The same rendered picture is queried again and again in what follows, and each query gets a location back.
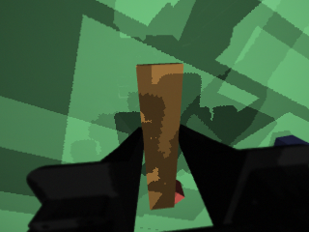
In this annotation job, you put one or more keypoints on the brown bar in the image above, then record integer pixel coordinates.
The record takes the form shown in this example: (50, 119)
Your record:
(160, 97)

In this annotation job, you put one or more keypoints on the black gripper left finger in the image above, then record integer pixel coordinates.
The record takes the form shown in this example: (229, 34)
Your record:
(117, 175)

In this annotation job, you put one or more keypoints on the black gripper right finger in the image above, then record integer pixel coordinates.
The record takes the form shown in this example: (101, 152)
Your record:
(220, 171)

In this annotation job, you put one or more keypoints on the small blue cube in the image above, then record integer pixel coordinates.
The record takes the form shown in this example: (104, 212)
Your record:
(288, 140)

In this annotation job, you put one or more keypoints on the red cube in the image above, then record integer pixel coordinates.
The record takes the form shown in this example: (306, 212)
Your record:
(179, 195)

